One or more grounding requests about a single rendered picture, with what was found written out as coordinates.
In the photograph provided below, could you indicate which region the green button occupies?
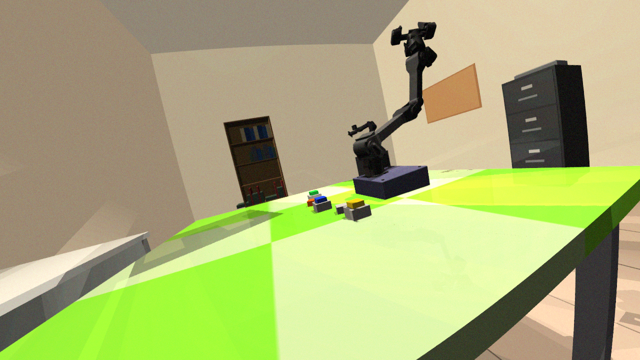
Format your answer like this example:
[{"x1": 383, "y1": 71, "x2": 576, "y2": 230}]
[{"x1": 307, "y1": 190, "x2": 322, "y2": 200}]

